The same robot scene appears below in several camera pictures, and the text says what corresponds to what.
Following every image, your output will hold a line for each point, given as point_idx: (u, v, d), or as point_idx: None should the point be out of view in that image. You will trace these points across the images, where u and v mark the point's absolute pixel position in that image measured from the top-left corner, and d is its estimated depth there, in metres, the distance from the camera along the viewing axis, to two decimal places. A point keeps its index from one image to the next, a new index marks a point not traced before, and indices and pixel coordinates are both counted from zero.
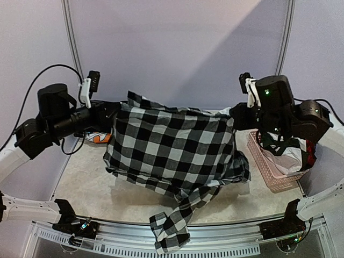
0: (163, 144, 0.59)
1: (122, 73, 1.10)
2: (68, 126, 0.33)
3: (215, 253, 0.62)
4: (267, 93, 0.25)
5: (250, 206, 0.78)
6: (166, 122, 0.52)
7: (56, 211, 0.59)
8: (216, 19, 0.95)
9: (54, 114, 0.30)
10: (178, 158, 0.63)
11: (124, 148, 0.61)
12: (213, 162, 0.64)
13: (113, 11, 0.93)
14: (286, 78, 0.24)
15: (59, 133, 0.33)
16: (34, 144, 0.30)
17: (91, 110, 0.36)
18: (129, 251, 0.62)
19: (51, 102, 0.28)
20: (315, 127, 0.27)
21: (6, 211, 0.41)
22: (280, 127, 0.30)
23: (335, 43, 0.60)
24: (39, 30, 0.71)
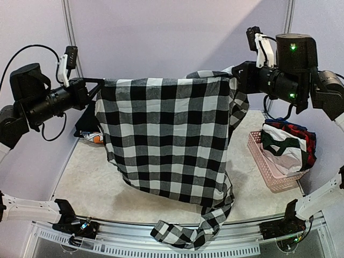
0: (163, 123, 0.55)
1: (122, 73, 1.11)
2: (44, 108, 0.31)
3: (215, 253, 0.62)
4: (292, 47, 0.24)
5: (251, 206, 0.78)
6: (158, 93, 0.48)
7: (56, 211, 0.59)
8: (216, 19, 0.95)
9: (28, 97, 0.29)
10: (183, 153, 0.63)
11: (123, 137, 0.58)
12: (225, 134, 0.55)
13: (113, 11, 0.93)
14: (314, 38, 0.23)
15: (36, 117, 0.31)
16: (10, 131, 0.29)
17: (70, 91, 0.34)
18: (129, 251, 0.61)
19: (23, 83, 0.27)
20: (338, 96, 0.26)
21: (6, 210, 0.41)
22: (297, 93, 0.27)
23: (336, 43, 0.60)
24: (39, 29, 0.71)
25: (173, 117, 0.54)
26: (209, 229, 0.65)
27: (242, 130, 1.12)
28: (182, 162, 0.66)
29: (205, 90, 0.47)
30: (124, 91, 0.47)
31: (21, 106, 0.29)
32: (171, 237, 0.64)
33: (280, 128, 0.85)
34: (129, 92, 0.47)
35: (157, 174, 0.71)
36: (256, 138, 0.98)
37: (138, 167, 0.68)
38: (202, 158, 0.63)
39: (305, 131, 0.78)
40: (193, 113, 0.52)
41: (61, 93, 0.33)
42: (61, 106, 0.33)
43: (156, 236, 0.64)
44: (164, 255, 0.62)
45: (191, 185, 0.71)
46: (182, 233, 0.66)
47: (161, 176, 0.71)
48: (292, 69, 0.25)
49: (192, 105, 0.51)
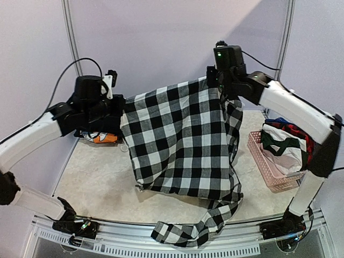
0: (176, 121, 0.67)
1: (122, 72, 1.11)
2: (99, 110, 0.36)
3: (215, 253, 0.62)
4: (219, 55, 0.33)
5: (251, 206, 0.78)
6: (165, 97, 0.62)
7: (62, 207, 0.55)
8: (216, 19, 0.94)
9: (88, 98, 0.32)
10: (191, 145, 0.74)
11: (147, 144, 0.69)
12: (220, 118, 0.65)
13: (113, 10, 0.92)
14: (236, 48, 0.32)
15: (92, 115, 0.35)
16: (70, 122, 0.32)
17: (113, 101, 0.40)
18: (129, 251, 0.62)
19: (93, 87, 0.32)
20: (249, 88, 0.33)
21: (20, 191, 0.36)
22: (223, 83, 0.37)
23: (336, 43, 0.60)
24: (40, 31, 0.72)
25: (179, 114, 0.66)
26: (213, 227, 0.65)
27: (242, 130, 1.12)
28: (192, 156, 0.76)
29: (199, 86, 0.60)
30: (141, 100, 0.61)
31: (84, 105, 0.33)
32: (172, 237, 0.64)
33: (280, 128, 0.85)
34: (144, 101, 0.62)
35: (171, 171, 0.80)
36: (256, 138, 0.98)
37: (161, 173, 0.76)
38: (206, 147, 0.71)
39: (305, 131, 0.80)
40: (193, 105, 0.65)
41: (110, 100, 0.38)
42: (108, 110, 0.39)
43: (157, 237, 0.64)
44: (164, 255, 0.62)
45: (200, 178, 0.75)
46: (182, 231, 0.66)
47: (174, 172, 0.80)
48: (220, 68, 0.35)
49: (192, 99, 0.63)
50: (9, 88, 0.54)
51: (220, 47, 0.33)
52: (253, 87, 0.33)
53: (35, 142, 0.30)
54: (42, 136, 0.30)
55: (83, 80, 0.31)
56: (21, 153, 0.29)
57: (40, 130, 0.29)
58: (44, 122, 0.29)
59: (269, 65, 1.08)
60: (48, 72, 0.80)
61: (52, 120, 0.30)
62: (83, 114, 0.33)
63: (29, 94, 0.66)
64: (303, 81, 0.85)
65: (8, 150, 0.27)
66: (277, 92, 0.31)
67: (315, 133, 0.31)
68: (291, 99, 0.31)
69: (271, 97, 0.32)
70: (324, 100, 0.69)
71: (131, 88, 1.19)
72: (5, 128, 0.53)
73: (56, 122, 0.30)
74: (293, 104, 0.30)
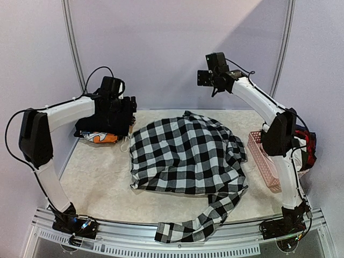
0: (168, 140, 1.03)
1: (122, 73, 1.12)
2: (114, 102, 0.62)
3: (215, 253, 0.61)
4: (209, 59, 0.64)
5: (251, 205, 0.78)
6: (160, 123, 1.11)
7: (67, 199, 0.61)
8: (216, 18, 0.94)
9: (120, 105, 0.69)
10: (184, 157, 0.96)
11: (146, 153, 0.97)
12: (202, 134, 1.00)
13: (113, 10, 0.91)
14: (220, 55, 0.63)
15: (110, 103, 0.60)
16: (102, 104, 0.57)
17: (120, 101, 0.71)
18: (129, 251, 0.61)
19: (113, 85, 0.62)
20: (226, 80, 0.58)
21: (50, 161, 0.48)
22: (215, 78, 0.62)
23: (336, 44, 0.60)
24: (40, 31, 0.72)
25: (171, 134, 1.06)
26: (217, 218, 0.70)
27: (242, 131, 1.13)
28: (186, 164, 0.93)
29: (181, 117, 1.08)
30: (143, 129, 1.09)
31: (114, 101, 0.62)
32: (177, 234, 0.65)
33: None
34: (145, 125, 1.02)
35: (166, 174, 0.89)
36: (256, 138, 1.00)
37: (156, 169, 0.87)
38: (197, 155, 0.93)
39: (304, 131, 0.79)
40: (181, 127, 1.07)
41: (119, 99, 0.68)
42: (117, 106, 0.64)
43: (162, 239, 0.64)
44: (163, 255, 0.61)
45: (194, 179, 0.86)
46: (184, 226, 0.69)
47: (169, 176, 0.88)
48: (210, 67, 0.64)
49: (179, 123, 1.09)
50: (10, 89, 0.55)
51: (210, 54, 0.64)
52: (227, 80, 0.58)
53: (74, 112, 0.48)
54: (79, 109, 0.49)
55: (110, 79, 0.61)
56: (63, 119, 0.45)
57: (82, 104, 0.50)
58: (84, 100, 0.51)
59: (269, 65, 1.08)
60: (48, 73, 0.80)
61: (90, 100, 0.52)
62: (107, 101, 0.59)
63: (30, 94, 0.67)
64: (303, 81, 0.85)
65: (63, 110, 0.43)
66: (241, 86, 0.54)
67: (266, 117, 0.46)
68: (252, 91, 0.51)
69: (239, 90, 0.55)
70: (324, 101, 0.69)
71: (131, 88, 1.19)
72: (6, 128, 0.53)
73: (92, 101, 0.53)
74: (253, 93, 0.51)
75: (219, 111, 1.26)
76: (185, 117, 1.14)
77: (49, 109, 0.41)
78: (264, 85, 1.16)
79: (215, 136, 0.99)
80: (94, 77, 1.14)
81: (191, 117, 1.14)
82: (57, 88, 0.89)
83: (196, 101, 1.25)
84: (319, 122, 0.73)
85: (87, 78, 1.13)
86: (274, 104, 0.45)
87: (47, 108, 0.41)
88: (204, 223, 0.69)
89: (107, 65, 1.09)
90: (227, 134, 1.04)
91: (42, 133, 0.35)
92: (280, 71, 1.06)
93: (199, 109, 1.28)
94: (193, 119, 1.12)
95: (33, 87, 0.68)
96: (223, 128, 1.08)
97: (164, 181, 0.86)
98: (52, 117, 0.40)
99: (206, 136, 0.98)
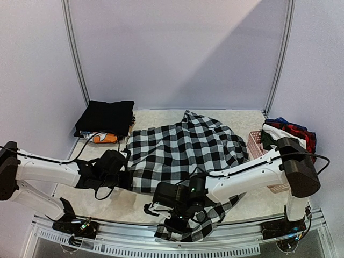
0: (165, 142, 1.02)
1: (122, 73, 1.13)
2: (107, 179, 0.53)
3: (215, 253, 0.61)
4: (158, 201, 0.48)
5: (249, 206, 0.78)
6: (159, 129, 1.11)
7: (61, 209, 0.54)
8: (216, 18, 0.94)
9: (113, 183, 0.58)
10: (178, 157, 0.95)
11: (141, 153, 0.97)
12: (199, 140, 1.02)
13: (112, 10, 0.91)
14: (156, 194, 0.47)
15: (100, 180, 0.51)
16: (87, 182, 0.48)
17: (116, 181, 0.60)
18: (129, 251, 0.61)
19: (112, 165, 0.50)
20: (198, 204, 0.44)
21: (18, 192, 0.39)
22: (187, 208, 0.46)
23: (337, 44, 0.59)
24: (40, 34, 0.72)
25: (169, 137, 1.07)
26: (216, 217, 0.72)
27: (242, 131, 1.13)
28: (179, 164, 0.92)
29: (181, 125, 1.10)
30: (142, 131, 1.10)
31: (110, 179, 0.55)
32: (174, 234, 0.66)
33: (280, 128, 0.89)
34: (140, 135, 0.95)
35: (159, 174, 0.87)
36: (256, 138, 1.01)
37: (145, 166, 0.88)
38: (192, 157, 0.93)
39: (305, 132, 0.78)
40: (179, 132, 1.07)
41: (114, 178, 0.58)
42: (114, 181, 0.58)
43: (162, 237, 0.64)
44: (163, 255, 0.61)
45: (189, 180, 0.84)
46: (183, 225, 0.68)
47: (162, 176, 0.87)
48: (168, 206, 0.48)
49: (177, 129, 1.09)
50: (10, 90, 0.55)
51: (154, 199, 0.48)
52: (200, 202, 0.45)
53: (52, 175, 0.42)
54: (58, 175, 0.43)
55: (111, 157, 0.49)
56: (35, 175, 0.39)
57: (65, 172, 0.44)
58: (70, 169, 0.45)
59: (268, 65, 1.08)
60: (48, 73, 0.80)
61: (77, 172, 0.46)
62: (95, 178, 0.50)
63: (29, 95, 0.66)
64: (303, 81, 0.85)
65: (38, 167, 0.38)
66: (213, 190, 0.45)
67: (276, 178, 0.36)
68: (227, 183, 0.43)
69: (215, 193, 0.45)
70: (324, 101, 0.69)
71: (131, 88, 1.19)
72: (6, 127, 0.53)
73: (78, 175, 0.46)
74: (233, 184, 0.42)
75: (219, 111, 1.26)
76: (183, 122, 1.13)
77: (23, 158, 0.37)
78: (264, 85, 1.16)
79: (211, 141, 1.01)
80: (94, 78, 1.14)
81: (190, 122, 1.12)
82: (57, 90, 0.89)
83: (196, 100, 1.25)
84: (320, 123, 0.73)
85: (87, 78, 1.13)
86: (265, 165, 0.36)
87: (24, 156, 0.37)
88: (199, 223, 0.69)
89: (107, 65, 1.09)
90: (227, 135, 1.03)
91: (7, 176, 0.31)
92: (280, 71, 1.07)
93: (199, 109, 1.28)
94: (192, 123, 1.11)
95: (33, 87, 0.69)
96: (223, 129, 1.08)
97: (156, 180, 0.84)
98: (20, 169, 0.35)
99: (201, 142, 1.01)
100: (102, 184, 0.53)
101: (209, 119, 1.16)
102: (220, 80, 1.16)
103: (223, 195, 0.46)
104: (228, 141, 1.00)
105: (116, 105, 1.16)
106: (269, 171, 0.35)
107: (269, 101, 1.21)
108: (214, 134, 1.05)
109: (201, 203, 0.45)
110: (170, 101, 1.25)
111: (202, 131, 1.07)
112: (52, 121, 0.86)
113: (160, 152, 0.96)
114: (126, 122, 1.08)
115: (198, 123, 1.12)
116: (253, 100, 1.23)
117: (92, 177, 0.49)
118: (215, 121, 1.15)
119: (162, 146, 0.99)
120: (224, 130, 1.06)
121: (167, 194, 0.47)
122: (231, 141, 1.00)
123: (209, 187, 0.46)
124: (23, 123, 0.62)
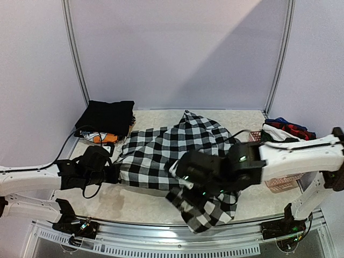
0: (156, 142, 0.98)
1: (122, 73, 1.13)
2: (94, 175, 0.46)
3: (215, 253, 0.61)
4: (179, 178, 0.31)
5: (250, 206, 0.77)
6: (156, 131, 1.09)
7: (57, 211, 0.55)
8: (216, 18, 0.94)
9: (101, 178, 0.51)
10: (168, 156, 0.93)
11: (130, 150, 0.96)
12: (193, 142, 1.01)
13: (112, 9, 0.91)
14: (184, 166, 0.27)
15: (87, 179, 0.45)
16: (71, 182, 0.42)
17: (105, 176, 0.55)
18: (129, 251, 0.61)
19: (94, 159, 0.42)
20: (247, 179, 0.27)
21: (7, 206, 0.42)
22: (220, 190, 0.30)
23: (337, 43, 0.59)
24: (40, 33, 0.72)
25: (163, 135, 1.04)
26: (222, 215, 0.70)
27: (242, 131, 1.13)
28: (168, 162, 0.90)
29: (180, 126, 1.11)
30: (141, 132, 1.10)
31: (95, 176, 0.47)
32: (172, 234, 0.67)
33: (280, 128, 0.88)
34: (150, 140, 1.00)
35: (147, 169, 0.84)
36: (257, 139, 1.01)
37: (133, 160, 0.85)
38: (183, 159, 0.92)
39: (305, 131, 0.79)
40: (173, 134, 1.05)
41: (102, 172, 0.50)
42: (102, 177, 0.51)
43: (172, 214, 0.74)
44: (163, 255, 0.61)
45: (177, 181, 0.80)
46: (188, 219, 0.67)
47: (150, 171, 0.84)
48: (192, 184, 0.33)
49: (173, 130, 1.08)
50: (10, 89, 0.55)
51: (179, 172, 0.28)
52: (251, 176, 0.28)
53: (34, 184, 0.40)
54: (42, 183, 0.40)
55: (93, 153, 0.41)
56: (14, 187, 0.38)
57: (45, 178, 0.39)
58: (50, 174, 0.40)
59: (269, 65, 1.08)
60: (48, 73, 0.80)
61: (57, 175, 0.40)
62: (77, 177, 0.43)
63: (29, 95, 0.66)
64: (303, 81, 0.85)
65: (9, 181, 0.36)
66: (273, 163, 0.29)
67: (336, 162, 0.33)
68: (290, 159, 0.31)
69: (272, 168, 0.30)
70: (323, 101, 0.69)
71: (131, 88, 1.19)
72: (6, 127, 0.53)
73: (59, 178, 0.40)
74: (299, 159, 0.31)
75: (219, 112, 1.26)
76: (181, 123, 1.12)
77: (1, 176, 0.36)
78: (264, 85, 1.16)
79: (206, 143, 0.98)
80: (94, 78, 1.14)
81: (188, 123, 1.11)
82: (56, 89, 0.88)
83: (196, 101, 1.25)
84: (320, 123, 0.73)
85: (87, 78, 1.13)
86: (329, 147, 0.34)
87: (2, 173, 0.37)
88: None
89: (107, 65, 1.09)
90: (223, 137, 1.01)
91: None
92: (280, 71, 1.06)
93: (199, 109, 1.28)
94: (190, 123, 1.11)
95: (34, 87, 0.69)
96: (220, 131, 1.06)
97: (143, 175, 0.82)
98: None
99: (195, 145, 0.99)
100: (88, 181, 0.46)
101: (207, 119, 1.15)
102: (220, 80, 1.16)
103: (277, 172, 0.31)
104: (225, 144, 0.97)
105: (116, 105, 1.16)
106: (334, 153, 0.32)
107: (269, 101, 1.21)
108: (210, 136, 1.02)
109: (249, 178, 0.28)
110: (170, 101, 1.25)
111: (199, 133, 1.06)
112: (52, 121, 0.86)
113: (149, 149, 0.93)
114: (126, 122, 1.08)
115: (196, 123, 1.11)
116: (253, 100, 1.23)
117: (74, 176, 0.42)
118: (214, 122, 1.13)
119: (152, 143, 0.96)
120: (221, 133, 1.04)
121: (201, 163, 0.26)
122: (228, 143, 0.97)
123: (268, 159, 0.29)
124: (22, 123, 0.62)
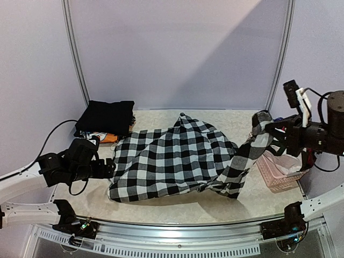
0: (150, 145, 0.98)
1: (122, 73, 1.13)
2: (81, 171, 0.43)
3: (215, 253, 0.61)
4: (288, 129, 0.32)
5: (251, 207, 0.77)
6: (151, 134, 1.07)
7: (55, 213, 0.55)
8: (216, 19, 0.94)
9: (86, 173, 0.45)
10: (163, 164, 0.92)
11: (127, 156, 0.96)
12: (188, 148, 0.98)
13: (112, 9, 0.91)
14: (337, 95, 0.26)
15: (72, 176, 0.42)
16: (55, 177, 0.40)
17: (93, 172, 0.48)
18: (129, 251, 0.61)
19: (79, 152, 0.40)
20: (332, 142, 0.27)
21: (5, 217, 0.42)
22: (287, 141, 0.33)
23: (336, 44, 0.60)
24: (39, 33, 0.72)
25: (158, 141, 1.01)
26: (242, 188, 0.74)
27: (241, 132, 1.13)
28: (164, 171, 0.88)
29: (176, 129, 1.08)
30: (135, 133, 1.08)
31: (80, 170, 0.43)
32: (173, 234, 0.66)
33: None
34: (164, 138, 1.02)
35: (144, 180, 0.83)
36: None
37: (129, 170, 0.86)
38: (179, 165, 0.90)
39: None
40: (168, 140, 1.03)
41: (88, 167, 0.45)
42: (90, 173, 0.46)
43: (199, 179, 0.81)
44: (163, 255, 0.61)
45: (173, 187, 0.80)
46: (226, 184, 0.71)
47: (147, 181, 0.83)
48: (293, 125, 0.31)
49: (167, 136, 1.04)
50: (10, 88, 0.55)
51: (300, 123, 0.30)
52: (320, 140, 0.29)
53: (24, 186, 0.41)
54: (29, 183, 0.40)
55: (79, 145, 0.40)
56: (9, 194, 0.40)
57: (27, 180, 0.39)
58: (31, 174, 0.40)
59: (269, 65, 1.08)
60: (48, 73, 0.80)
61: (39, 173, 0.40)
62: (61, 172, 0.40)
63: (29, 95, 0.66)
64: (303, 81, 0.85)
65: None
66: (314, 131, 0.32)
67: None
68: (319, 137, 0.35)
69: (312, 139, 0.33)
70: None
71: (131, 88, 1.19)
72: (5, 127, 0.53)
73: (42, 175, 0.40)
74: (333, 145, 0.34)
75: (219, 112, 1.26)
76: (176, 127, 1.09)
77: None
78: (264, 85, 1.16)
79: (201, 150, 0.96)
80: (94, 78, 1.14)
81: (182, 127, 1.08)
82: (57, 90, 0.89)
83: (195, 101, 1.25)
84: None
85: (87, 78, 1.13)
86: None
87: None
88: (199, 223, 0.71)
89: (107, 65, 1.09)
90: (219, 142, 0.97)
91: None
92: (280, 71, 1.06)
93: (199, 109, 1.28)
94: (184, 128, 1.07)
95: (33, 86, 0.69)
96: (215, 135, 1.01)
97: (142, 186, 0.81)
98: None
99: (190, 150, 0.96)
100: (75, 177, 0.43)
101: (202, 122, 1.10)
102: (220, 80, 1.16)
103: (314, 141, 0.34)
104: (221, 148, 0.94)
105: (116, 106, 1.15)
106: None
107: (269, 101, 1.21)
108: (205, 142, 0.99)
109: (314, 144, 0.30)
110: (170, 101, 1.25)
111: (193, 136, 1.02)
112: (52, 121, 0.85)
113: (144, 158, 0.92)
114: (127, 122, 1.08)
115: (191, 127, 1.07)
116: (253, 100, 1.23)
117: (59, 170, 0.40)
118: (209, 125, 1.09)
119: (147, 152, 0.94)
120: (217, 137, 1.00)
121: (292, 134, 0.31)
122: (224, 147, 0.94)
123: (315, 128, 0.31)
124: (22, 123, 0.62)
